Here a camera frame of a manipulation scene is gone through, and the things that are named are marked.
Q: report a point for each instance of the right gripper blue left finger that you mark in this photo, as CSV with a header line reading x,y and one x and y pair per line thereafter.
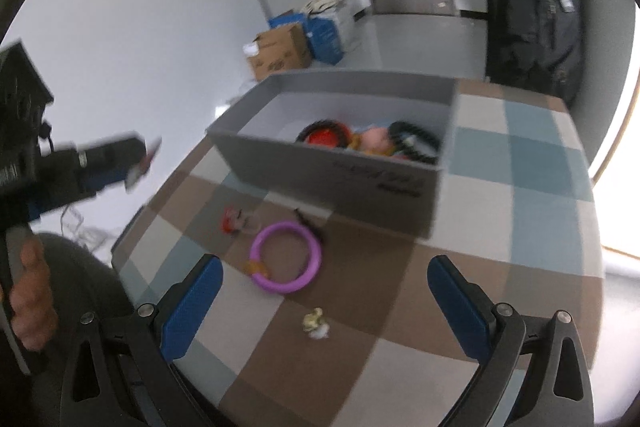
x,y
160,334

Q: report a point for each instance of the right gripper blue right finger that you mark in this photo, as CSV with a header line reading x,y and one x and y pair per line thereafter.
x,y
490,333

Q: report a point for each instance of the red flower keychain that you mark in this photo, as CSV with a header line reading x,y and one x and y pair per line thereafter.
x,y
238,221

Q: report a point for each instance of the pink pig figurine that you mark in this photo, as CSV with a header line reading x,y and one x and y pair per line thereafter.
x,y
376,141

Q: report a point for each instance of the white round pin badge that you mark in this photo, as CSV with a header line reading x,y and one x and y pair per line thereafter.
x,y
141,169

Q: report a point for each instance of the red round badge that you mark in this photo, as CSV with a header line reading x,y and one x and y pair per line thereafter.
x,y
332,138

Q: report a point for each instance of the person's left hand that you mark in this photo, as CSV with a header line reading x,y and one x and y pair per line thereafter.
x,y
35,320

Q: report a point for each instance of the small yellow white charm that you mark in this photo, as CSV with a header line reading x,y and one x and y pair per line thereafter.
x,y
315,325

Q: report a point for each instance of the checkered brown blue tablecloth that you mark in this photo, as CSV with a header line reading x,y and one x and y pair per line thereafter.
x,y
516,217

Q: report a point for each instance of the grey rectangular storage box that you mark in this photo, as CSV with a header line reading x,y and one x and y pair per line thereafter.
x,y
257,137

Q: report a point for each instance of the brown cardboard box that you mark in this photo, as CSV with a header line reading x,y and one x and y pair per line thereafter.
x,y
278,49

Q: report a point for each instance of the black backpack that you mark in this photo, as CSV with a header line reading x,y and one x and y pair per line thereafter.
x,y
538,45

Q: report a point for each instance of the blue cardboard box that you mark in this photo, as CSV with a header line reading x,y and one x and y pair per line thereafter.
x,y
322,35

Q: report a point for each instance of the beige canvas tote bag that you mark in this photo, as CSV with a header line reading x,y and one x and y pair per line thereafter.
x,y
338,12

